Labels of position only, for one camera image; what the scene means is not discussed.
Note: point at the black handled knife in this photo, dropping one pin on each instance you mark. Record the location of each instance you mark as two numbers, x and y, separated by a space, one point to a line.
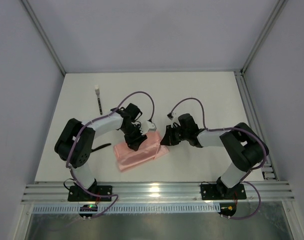
100 147

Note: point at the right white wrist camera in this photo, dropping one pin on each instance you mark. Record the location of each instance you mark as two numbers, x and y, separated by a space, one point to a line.
174 120

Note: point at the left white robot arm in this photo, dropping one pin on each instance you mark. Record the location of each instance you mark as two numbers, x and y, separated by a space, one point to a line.
74 145

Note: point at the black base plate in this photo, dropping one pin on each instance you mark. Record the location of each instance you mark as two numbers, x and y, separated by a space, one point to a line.
100 193
214 191

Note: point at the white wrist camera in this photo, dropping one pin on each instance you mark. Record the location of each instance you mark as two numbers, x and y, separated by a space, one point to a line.
147 126
174 120

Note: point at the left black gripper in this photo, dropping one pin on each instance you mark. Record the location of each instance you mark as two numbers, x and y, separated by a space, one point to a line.
134 141

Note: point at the left corner aluminium post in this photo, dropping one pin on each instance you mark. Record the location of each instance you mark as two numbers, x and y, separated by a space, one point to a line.
42 34

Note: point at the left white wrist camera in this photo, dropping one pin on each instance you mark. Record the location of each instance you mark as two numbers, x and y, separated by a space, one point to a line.
147 126

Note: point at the right side aluminium rail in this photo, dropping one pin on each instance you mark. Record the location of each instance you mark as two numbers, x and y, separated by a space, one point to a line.
268 169

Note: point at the right corner aluminium post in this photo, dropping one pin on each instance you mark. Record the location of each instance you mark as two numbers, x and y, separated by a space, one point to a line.
267 27

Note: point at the corner aluminium post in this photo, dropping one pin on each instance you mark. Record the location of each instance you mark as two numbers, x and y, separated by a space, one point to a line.
267 27
42 34

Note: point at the front aluminium rail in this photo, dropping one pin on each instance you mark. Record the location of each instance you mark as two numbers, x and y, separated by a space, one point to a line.
157 192

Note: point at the right small controller board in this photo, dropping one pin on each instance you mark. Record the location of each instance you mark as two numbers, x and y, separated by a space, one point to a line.
227 209

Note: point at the aluminium rail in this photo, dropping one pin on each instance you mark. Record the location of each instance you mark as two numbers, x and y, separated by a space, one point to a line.
157 192
268 169

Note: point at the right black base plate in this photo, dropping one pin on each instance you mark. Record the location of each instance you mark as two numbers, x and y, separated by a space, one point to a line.
214 191

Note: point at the left small controller board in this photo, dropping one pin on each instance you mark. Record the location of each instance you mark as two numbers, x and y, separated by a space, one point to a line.
87 211

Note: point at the slotted cable duct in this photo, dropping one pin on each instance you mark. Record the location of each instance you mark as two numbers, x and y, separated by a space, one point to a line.
131 208

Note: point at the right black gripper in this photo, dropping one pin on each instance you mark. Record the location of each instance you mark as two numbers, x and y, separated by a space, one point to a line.
172 135

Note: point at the pink cloth napkin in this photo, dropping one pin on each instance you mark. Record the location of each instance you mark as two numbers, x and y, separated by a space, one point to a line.
149 150

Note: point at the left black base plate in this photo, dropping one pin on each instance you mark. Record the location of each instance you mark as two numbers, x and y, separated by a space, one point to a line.
100 193

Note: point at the small controller board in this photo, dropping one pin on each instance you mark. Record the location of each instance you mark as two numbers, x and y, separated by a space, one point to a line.
87 211
227 209

